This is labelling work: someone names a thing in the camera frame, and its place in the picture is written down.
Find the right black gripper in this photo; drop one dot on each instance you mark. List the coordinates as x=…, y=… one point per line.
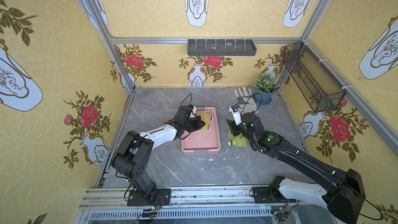
x=234, y=127

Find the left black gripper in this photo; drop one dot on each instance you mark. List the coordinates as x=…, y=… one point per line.
x=197, y=123

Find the yellow shuttlecock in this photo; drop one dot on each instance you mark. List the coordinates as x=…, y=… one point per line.
x=206, y=117
x=238, y=142
x=205, y=127
x=231, y=136

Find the pink perforated storage basket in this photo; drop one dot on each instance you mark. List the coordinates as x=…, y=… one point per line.
x=203, y=142

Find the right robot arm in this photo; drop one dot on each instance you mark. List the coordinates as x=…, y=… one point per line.
x=344, y=191

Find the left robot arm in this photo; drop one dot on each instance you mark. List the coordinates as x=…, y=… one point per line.
x=132, y=155

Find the grey white work glove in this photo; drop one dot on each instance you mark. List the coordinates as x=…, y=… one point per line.
x=245, y=100

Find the green plant in blue pot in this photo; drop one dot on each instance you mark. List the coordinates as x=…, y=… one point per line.
x=265, y=86

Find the small circuit board right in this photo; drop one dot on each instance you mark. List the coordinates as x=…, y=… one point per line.
x=280, y=214

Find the small circuit board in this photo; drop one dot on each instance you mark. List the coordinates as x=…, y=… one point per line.
x=280, y=214
x=149, y=213

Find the small circuit board left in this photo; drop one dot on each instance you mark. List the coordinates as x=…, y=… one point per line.
x=149, y=213

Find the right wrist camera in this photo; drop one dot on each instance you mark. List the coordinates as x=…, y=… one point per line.
x=236, y=111

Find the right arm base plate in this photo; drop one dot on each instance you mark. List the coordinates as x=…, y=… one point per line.
x=270, y=193

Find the grey wall shelf tray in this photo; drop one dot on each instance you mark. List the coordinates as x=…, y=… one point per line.
x=221, y=47

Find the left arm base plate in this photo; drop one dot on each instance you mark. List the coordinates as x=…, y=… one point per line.
x=160, y=197

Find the black wire mesh basket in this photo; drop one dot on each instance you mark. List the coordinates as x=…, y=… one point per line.
x=317, y=84

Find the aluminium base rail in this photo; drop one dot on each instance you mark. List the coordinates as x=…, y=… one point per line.
x=189, y=202

